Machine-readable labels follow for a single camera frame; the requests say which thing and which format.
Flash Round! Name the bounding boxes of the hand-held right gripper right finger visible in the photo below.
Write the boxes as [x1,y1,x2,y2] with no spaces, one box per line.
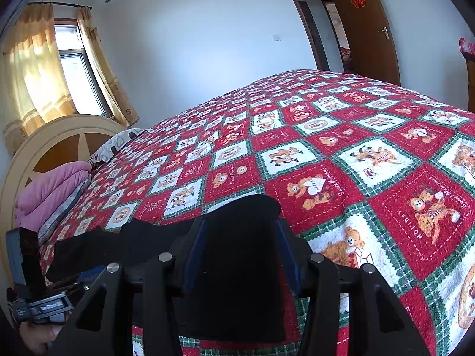
[275,219,433,356]

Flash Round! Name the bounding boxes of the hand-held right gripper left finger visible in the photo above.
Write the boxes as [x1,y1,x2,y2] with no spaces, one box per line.
[48,217,208,356]

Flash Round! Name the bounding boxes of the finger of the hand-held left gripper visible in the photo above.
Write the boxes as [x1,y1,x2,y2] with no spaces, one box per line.
[48,265,108,290]

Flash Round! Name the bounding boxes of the black pants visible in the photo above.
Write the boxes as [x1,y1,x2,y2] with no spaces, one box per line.
[46,194,301,344]

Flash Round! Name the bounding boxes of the person's left hand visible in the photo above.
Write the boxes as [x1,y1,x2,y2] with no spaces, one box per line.
[18,321,65,355]

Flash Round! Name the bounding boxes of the grey folded blanket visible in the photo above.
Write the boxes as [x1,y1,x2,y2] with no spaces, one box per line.
[37,178,91,245]

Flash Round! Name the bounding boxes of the pink folded quilt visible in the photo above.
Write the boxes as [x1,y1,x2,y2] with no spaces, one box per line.
[15,161,93,232]

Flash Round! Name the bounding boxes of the cream and wood headboard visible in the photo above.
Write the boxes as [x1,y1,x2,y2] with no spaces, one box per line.
[0,114,129,231]

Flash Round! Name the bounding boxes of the red checkered printed blanket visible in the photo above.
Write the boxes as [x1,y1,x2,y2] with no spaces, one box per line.
[37,69,475,356]

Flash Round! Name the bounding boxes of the white patterned pillow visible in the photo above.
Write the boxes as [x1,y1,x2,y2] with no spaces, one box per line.
[87,128,145,167]

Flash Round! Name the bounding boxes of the wide yellow curtain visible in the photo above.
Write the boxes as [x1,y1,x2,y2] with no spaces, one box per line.
[0,3,77,156]

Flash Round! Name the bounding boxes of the narrow yellow curtain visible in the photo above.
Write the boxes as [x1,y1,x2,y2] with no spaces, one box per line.
[76,6,141,127]

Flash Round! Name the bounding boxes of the window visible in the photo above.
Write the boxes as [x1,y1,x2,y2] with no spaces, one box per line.
[55,25,114,117]

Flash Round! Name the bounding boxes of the brown wooden door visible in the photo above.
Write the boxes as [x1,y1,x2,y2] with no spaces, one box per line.
[327,0,401,86]

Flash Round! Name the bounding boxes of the wooden dresser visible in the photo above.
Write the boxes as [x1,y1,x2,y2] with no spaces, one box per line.
[464,57,475,114]

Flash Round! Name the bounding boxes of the dark curtain rod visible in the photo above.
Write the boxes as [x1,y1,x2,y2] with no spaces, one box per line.
[28,2,91,9]

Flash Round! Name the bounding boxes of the red plaid cloth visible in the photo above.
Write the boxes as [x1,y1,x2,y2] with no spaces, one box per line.
[458,37,475,62]

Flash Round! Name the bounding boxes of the brown door frame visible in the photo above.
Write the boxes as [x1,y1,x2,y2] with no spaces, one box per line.
[279,0,353,73]

